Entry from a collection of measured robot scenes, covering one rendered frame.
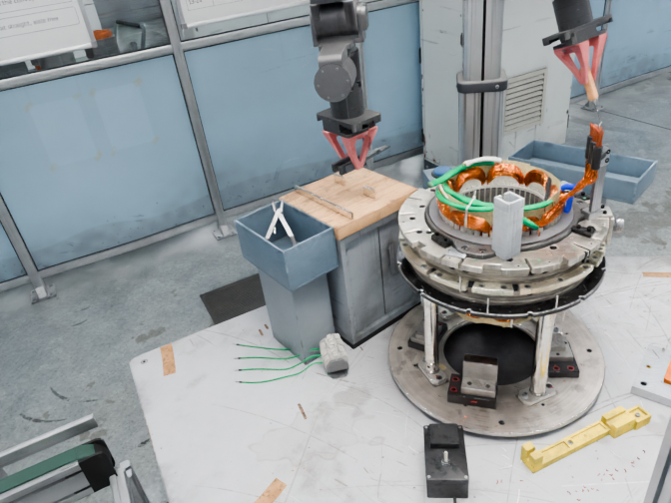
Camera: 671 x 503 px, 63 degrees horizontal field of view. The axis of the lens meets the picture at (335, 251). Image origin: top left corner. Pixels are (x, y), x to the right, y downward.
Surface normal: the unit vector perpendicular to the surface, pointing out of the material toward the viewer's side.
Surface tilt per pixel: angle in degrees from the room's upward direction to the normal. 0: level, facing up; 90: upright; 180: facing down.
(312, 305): 90
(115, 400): 0
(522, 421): 0
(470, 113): 90
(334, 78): 91
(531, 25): 90
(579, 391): 0
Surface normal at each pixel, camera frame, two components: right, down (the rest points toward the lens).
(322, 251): 0.62, 0.36
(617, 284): -0.11, -0.84
